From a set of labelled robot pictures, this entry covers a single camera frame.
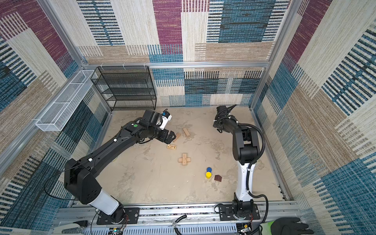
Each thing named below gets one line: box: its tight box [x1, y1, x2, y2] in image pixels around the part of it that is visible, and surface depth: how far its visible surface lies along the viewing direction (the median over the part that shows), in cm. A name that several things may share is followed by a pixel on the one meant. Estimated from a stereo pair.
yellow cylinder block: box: [205, 171, 212, 180], surface depth 87 cm
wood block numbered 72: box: [177, 157, 191, 163], surface depth 92 cm
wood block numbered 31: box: [182, 152, 188, 166], surface depth 91 cm
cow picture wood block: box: [166, 143, 178, 150], surface depth 98 cm
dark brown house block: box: [213, 174, 223, 183], surface depth 86 cm
